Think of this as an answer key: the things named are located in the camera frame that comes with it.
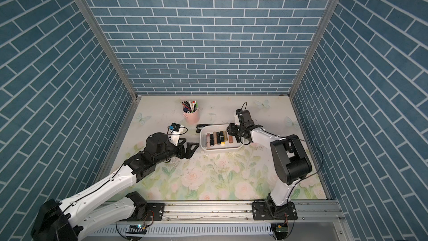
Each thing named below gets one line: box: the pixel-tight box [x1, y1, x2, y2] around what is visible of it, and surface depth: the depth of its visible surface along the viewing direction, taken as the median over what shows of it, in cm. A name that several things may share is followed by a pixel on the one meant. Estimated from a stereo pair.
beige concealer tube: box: [212, 131, 218, 146], surface depth 98 cm
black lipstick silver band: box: [209, 133, 214, 147], surface depth 98 cm
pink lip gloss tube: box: [206, 132, 211, 148], surface depth 98 cm
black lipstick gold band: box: [216, 131, 221, 145], surface depth 98 cm
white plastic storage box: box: [200, 123, 244, 152], surface depth 98 cm
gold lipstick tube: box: [224, 130, 230, 142], surface depth 100 cm
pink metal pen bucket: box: [182, 105, 201, 125], surface depth 102 cm
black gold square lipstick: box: [219, 131, 226, 147], surface depth 98 cm
